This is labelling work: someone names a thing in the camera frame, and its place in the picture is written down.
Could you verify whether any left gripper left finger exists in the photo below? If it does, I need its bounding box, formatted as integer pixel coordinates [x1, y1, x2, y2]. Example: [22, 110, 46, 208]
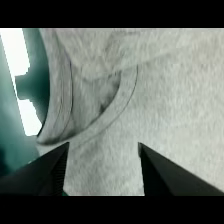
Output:
[0, 141, 71, 197]

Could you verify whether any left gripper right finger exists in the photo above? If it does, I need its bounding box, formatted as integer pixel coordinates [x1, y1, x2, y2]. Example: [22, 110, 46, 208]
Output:
[137, 142, 224, 197]

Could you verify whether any grey T-shirt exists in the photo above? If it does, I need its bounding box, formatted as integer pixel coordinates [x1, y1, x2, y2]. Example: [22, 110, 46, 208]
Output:
[35, 28, 224, 197]

